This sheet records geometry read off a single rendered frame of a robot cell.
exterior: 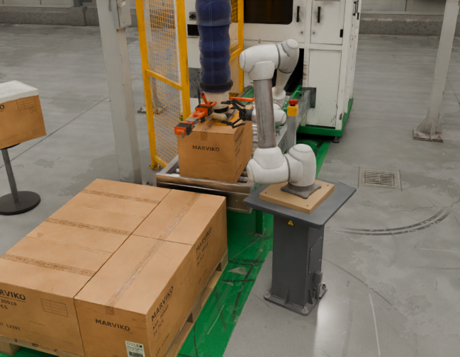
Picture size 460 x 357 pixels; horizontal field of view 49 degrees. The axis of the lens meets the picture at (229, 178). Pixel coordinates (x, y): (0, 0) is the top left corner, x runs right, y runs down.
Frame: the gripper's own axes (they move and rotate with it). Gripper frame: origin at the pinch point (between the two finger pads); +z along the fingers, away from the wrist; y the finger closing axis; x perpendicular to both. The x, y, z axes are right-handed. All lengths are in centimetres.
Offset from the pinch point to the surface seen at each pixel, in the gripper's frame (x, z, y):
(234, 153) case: -1.8, -7.8, 27.5
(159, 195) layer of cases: -28, 37, 53
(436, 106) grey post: 271, -154, 71
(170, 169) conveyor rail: 4, 43, 49
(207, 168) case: -4.2, 11.2, 40.6
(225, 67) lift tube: 21.8, 5.3, -24.0
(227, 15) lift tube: 23, 4, -57
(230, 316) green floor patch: -69, -25, 108
